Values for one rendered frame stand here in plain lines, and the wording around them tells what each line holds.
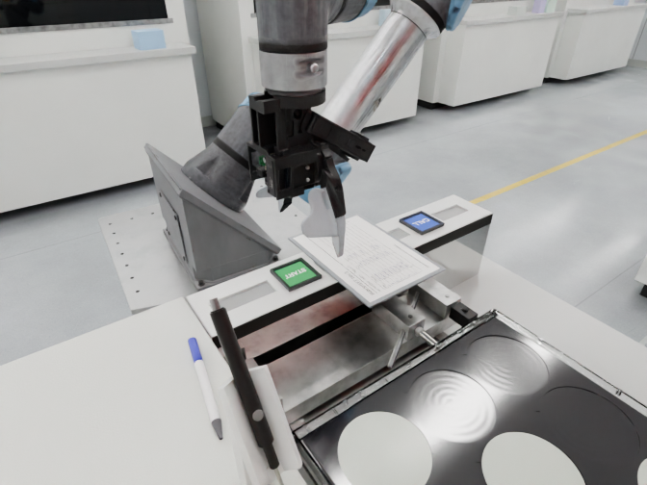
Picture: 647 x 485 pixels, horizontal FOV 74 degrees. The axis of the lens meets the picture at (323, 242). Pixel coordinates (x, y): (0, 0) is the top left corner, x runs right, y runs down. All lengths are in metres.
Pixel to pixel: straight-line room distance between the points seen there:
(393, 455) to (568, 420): 0.21
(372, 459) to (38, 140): 2.86
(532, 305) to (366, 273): 0.36
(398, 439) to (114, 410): 0.30
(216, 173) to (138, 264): 0.26
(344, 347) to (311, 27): 0.41
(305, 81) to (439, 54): 4.52
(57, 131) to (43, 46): 0.50
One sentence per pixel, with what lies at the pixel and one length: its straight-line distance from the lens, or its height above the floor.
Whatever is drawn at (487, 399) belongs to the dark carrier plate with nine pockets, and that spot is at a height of 0.90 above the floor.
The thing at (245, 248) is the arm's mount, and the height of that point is 0.88.
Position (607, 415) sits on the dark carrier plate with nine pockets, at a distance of 0.64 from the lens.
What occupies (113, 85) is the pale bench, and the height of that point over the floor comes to 0.72.
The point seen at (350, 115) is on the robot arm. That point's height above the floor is 1.10.
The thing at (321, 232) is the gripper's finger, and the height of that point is 1.07.
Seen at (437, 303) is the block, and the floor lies 0.90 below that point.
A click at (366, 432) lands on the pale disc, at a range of 0.53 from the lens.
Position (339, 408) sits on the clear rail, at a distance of 0.54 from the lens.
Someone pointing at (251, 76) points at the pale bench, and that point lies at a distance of 3.66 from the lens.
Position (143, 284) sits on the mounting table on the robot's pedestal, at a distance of 0.91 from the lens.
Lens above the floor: 1.34
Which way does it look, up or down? 33 degrees down
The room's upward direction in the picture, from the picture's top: straight up
